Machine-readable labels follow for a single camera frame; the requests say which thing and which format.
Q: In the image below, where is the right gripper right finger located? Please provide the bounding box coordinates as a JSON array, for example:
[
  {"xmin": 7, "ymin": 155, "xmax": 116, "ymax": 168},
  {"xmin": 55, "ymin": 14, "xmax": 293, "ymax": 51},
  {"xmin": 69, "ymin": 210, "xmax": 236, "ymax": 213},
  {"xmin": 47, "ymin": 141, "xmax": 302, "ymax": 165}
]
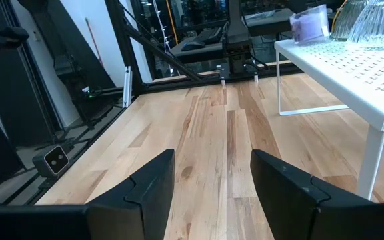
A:
[{"xmin": 250, "ymin": 149, "xmax": 376, "ymax": 240}]

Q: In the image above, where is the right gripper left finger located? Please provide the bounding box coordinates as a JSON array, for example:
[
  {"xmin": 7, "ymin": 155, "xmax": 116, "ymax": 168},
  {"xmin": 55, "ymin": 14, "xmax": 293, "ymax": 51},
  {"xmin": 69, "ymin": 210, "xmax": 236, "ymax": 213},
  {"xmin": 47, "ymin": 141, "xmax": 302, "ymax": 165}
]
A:
[{"xmin": 85, "ymin": 149, "xmax": 176, "ymax": 240}]

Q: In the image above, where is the purple candle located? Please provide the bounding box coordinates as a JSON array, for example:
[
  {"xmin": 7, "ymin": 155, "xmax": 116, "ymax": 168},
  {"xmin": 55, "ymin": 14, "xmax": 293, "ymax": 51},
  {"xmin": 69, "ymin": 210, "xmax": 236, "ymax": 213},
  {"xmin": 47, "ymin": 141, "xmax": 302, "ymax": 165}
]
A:
[{"xmin": 289, "ymin": 4, "xmax": 331, "ymax": 45}]

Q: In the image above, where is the green-tinted ribbed glass candle holder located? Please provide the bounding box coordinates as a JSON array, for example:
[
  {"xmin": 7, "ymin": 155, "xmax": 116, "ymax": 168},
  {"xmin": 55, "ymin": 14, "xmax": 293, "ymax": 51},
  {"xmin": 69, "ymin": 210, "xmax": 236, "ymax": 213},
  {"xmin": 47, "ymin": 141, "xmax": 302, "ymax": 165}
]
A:
[{"xmin": 330, "ymin": 0, "xmax": 368, "ymax": 42}]

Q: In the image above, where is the clear ribbed glass candle holder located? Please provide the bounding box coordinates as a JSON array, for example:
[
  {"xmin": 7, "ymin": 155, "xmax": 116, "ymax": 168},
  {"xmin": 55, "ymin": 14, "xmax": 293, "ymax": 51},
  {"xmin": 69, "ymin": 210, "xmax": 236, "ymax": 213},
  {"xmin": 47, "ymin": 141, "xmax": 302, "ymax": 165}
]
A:
[{"xmin": 347, "ymin": 0, "xmax": 384, "ymax": 49}]

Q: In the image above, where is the red stick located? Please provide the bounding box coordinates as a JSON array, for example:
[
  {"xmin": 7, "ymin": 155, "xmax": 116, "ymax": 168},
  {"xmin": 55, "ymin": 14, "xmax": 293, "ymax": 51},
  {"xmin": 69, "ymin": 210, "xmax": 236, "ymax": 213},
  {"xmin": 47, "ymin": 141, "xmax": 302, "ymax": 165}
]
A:
[{"xmin": 84, "ymin": 17, "xmax": 105, "ymax": 67}]

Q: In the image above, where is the white perforated metal shelf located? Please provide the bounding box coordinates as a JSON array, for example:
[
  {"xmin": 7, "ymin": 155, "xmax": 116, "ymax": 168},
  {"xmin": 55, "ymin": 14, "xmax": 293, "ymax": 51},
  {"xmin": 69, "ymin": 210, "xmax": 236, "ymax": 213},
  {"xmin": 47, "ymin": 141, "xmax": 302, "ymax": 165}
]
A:
[{"xmin": 274, "ymin": 35, "xmax": 384, "ymax": 201}]

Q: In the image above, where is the black computer mouse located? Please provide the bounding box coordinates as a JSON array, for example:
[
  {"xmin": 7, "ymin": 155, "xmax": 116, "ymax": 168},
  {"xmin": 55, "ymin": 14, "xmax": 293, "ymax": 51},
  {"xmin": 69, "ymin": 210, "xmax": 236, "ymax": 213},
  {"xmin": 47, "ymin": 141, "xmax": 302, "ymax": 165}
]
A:
[{"xmin": 181, "ymin": 40, "xmax": 207, "ymax": 52}]

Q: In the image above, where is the grey desk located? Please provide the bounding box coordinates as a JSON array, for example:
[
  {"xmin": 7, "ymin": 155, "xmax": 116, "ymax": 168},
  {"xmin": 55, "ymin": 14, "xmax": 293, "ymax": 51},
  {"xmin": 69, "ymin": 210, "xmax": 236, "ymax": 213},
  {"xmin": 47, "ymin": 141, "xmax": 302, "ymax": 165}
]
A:
[{"xmin": 170, "ymin": 8, "xmax": 295, "ymax": 64}]

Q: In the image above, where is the grey table-level camera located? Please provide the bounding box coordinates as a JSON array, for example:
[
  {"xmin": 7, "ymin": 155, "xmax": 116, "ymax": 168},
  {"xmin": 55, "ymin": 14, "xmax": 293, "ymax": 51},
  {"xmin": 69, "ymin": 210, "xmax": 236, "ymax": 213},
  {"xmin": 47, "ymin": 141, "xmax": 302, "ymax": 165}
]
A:
[{"xmin": 31, "ymin": 144, "xmax": 71, "ymax": 178}]

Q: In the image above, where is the silver metal bracket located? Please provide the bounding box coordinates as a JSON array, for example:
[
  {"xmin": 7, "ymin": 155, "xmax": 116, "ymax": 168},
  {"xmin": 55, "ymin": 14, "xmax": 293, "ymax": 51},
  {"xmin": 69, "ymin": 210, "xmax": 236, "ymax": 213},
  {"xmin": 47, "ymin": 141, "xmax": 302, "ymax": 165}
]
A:
[{"xmin": 122, "ymin": 65, "xmax": 133, "ymax": 109}]

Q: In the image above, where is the yellow hanging cable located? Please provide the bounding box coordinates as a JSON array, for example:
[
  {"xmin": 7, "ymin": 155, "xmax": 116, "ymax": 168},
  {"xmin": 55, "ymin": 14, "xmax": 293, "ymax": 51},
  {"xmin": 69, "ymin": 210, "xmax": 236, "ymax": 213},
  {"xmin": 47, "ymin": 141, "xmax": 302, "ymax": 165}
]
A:
[{"xmin": 164, "ymin": 0, "xmax": 179, "ymax": 45}]

